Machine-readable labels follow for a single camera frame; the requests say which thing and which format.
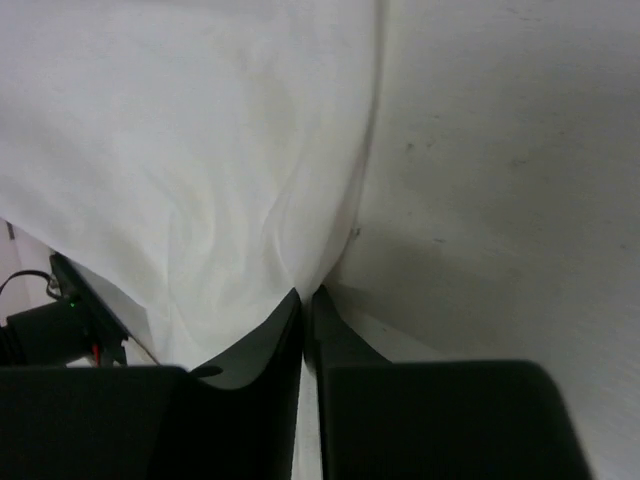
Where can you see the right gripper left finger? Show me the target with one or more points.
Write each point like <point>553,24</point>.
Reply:
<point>233,417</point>

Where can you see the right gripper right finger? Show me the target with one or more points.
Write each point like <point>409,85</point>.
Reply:
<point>378,419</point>

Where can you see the white tank top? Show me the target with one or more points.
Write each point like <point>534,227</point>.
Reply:
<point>202,156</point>

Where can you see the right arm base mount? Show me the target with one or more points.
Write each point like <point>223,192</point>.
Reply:
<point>76,324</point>

